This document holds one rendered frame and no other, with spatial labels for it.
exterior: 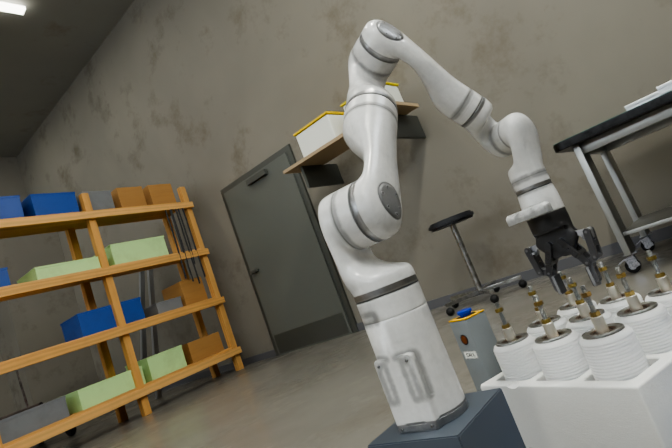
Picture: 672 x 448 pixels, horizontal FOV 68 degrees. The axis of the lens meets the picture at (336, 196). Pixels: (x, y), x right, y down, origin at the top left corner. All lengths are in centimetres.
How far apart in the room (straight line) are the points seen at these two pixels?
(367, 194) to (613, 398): 59
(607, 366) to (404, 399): 47
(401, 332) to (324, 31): 487
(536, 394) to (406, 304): 54
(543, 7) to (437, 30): 89
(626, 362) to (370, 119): 62
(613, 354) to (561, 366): 12
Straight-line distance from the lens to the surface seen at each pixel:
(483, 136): 105
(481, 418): 69
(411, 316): 66
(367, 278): 66
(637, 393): 100
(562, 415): 113
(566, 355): 111
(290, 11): 576
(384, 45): 97
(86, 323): 564
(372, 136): 75
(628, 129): 306
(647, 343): 114
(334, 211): 67
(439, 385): 68
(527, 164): 102
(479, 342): 135
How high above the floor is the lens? 50
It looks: 10 degrees up
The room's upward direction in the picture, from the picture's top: 21 degrees counter-clockwise
